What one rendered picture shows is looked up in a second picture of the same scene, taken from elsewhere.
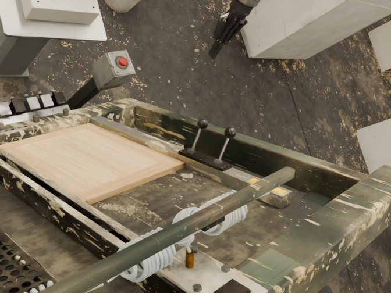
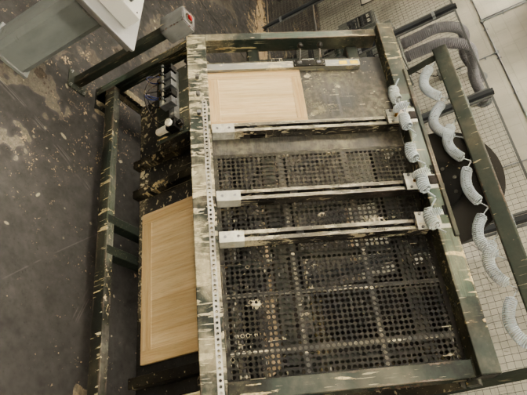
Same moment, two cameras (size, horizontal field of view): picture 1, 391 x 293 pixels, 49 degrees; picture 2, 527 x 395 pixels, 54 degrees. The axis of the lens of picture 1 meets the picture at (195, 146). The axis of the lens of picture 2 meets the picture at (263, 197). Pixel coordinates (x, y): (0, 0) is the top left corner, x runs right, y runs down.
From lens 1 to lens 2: 2.68 m
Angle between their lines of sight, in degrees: 54
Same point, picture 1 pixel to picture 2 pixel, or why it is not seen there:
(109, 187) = (302, 106)
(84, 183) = (289, 110)
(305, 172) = (342, 41)
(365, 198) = (393, 51)
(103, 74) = (179, 33)
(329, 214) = (394, 67)
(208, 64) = not seen: outside the picture
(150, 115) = (223, 43)
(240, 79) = not seen: outside the picture
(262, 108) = not seen: outside the picture
